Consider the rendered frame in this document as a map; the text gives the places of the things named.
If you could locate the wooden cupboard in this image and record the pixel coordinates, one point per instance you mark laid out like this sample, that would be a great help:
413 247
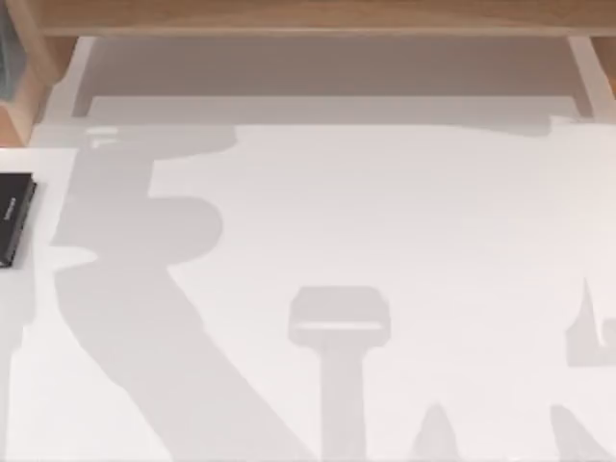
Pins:
289 19

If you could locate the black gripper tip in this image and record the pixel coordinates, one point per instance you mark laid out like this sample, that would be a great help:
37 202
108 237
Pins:
13 216

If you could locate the grey-green glass panel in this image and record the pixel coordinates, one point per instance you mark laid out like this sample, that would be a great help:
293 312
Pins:
9 58

